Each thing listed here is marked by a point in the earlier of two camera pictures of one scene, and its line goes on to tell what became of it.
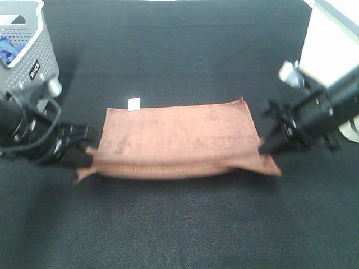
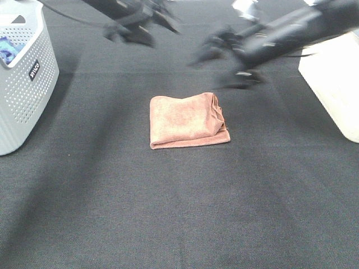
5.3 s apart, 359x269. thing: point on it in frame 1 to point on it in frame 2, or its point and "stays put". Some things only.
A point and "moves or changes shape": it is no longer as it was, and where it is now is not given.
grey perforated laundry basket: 34,66 stays put
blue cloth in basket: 8,50 stays put
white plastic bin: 331,48 stays put
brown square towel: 190,140 moves or changes shape
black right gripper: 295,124 to 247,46
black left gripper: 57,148 to 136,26
